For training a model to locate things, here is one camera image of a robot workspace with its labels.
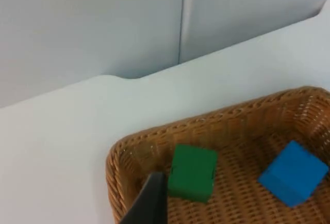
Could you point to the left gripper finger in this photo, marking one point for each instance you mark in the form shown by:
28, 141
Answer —
152, 200

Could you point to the green cube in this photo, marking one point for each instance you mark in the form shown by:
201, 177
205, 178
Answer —
192, 172

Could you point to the blue cube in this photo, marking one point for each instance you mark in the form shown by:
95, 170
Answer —
292, 175

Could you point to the brown wicker basket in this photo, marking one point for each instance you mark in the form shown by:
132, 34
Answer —
239, 136

